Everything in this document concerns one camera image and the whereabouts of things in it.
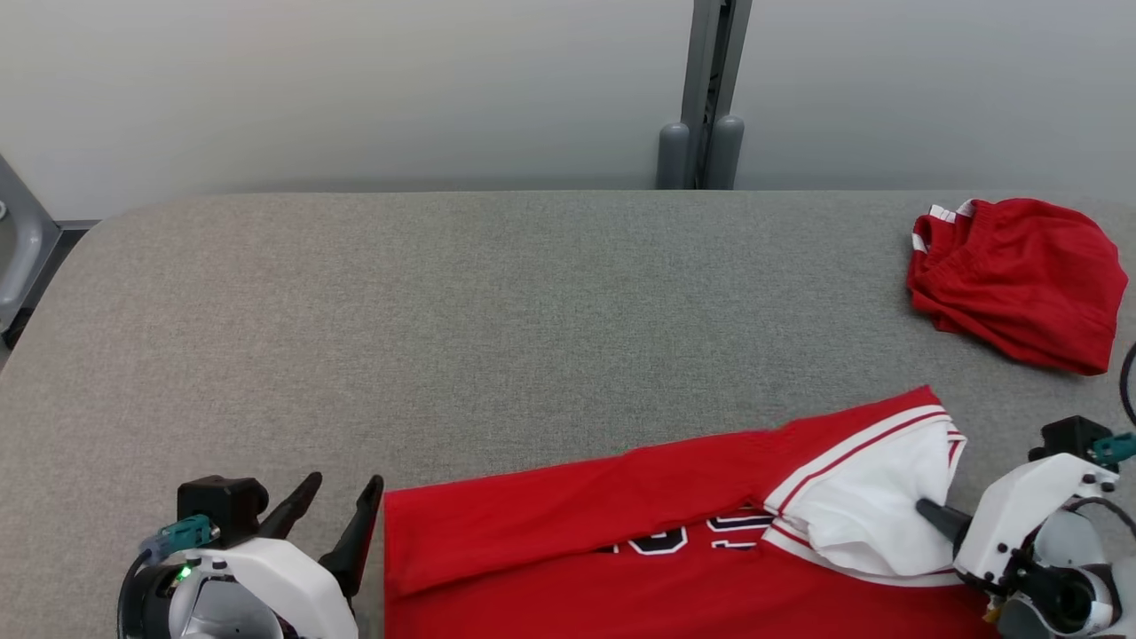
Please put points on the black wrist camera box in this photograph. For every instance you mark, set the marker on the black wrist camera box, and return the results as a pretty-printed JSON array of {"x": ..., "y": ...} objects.
[
  {"x": 222, "y": 506},
  {"x": 1069, "y": 437}
]

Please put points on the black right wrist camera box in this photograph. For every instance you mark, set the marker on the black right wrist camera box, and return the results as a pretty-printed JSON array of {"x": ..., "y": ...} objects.
[{"x": 1069, "y": 437}]

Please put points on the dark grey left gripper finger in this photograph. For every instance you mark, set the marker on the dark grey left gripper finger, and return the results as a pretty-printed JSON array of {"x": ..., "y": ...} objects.
[
  {"x": 293, "y": 513},
  {"x": 357, "y": 550}
]

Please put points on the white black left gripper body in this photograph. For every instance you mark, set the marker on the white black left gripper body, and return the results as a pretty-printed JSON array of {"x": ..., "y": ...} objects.
[{"x": 266, "y": 586}]

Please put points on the red basketball jersey number 23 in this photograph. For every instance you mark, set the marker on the red basketball jersey number 23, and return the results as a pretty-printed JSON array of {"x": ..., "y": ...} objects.
[{"x": 577, "y": 532}]

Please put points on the grey metal partition post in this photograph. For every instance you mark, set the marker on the grey metal partition post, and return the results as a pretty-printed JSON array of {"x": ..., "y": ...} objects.
[{"x": 701, "y": 71}]

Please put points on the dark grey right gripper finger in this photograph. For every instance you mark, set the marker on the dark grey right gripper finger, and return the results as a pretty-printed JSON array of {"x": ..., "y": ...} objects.
[{"x": 945, "y": 522}]

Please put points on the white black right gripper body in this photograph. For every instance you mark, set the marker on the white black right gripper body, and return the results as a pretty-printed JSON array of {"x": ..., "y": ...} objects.
[{"x": 1021, "y": 524}]

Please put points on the red shorts with white stripes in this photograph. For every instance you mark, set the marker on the red shorts with white stripes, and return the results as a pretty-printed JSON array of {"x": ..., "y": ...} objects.
[{"x": 1021, "y": 284}]

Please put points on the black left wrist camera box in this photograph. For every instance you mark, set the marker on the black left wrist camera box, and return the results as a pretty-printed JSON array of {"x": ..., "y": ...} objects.
[{"x": 222, "y": 506}]

